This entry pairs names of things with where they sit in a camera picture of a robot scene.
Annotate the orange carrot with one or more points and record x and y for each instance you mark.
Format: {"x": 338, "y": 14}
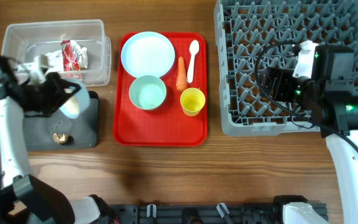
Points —
{"x": 181, "y": 82}

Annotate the white plastic spoon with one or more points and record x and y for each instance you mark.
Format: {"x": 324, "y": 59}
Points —
{"x": 194, "y": 49}

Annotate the red strawberry snack wrapper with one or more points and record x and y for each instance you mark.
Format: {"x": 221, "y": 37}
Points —
{"x": 75, "y": 57}

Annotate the grey dishwasher rack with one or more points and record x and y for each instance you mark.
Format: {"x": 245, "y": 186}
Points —
{"x": 245, "y": 30}

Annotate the white tissue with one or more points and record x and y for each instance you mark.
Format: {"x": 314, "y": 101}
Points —
{"x": 55, "y": 59}

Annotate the clear plastic bin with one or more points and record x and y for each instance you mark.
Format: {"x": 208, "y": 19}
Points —
{"x": 25, "y": 41}

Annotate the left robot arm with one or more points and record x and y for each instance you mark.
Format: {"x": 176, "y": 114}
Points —
{"x": 23, "y": 197}

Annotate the brown food scrap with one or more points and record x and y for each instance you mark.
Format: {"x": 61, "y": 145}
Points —
{"x": 60, "y": 138}

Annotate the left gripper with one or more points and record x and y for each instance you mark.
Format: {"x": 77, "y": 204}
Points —
{"x": 55, "y": 79}

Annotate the black waste tray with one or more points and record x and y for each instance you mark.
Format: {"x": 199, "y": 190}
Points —
{"x": 83, "y": 131}

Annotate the large light blue plate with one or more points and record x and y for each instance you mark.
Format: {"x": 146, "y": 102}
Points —
{"x": 147, "y": 53}

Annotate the green bowl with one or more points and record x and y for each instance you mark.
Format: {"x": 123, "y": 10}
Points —
{"x": 147, "y": 92}

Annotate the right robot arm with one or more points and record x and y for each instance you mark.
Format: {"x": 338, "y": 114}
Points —
{"x": 321, "y": 91}

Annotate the light blue bowl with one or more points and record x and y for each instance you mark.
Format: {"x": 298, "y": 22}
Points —
{"x": 82, "y": 96}

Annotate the yellow plastic cup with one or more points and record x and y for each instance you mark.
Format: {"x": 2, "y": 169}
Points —
{"x": 192, "y": 101}

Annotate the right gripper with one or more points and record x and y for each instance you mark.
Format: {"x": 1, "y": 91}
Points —
{"x": 283, "y": 78}

